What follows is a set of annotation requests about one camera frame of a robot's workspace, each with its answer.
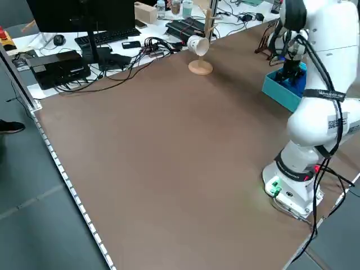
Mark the black box computer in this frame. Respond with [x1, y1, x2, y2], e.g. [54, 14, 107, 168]
[26, 49, 92, 91]

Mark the dark wooden dish rack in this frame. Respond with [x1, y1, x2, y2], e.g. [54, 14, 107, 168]
[254, 26, 282, 61]

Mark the long black cable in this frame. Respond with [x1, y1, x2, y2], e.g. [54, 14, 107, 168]
[55, 53, 147, 95]

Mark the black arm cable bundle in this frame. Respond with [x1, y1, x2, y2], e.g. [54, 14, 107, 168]
[286, 29, 356, 268]

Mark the black computer monitor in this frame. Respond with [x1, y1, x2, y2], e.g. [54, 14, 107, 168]
[25, 0, 137, 65]

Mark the black USB cable bundle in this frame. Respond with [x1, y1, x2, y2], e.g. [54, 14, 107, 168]
[134, 36, 181, 61]

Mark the cyan plastic box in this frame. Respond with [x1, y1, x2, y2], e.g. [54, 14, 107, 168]
[261, 62, 309, 113]

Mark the white mug with black handle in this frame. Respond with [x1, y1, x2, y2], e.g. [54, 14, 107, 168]
[186, 34, 210, 56]

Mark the black smartphone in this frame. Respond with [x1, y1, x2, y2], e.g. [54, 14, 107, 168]
[121, 40, 142, 50]

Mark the finned power supply unit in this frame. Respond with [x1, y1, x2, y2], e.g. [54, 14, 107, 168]
[165, 17, 206, 39]

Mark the pale teal cup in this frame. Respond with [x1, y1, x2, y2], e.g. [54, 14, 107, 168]
[182, 0, 194, 17]

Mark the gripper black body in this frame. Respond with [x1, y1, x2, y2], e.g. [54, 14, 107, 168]
[282, 58, 302, 75]

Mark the aluminium frame post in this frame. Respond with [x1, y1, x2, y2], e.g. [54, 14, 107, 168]
[0, 44, 43, 113]
[209, 0, 219, 37]

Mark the red emergency stop button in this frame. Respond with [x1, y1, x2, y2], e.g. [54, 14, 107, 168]
[0, 26, 15, 53]

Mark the wooden mug stand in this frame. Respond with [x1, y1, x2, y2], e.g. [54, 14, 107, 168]
[187, 5, 223, 76]

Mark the person's shoe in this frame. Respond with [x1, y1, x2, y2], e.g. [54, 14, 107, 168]
[0, 119, 26, 134]

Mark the black keyboard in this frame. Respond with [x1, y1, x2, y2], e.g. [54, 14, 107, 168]
[74, 27, 141, 47]

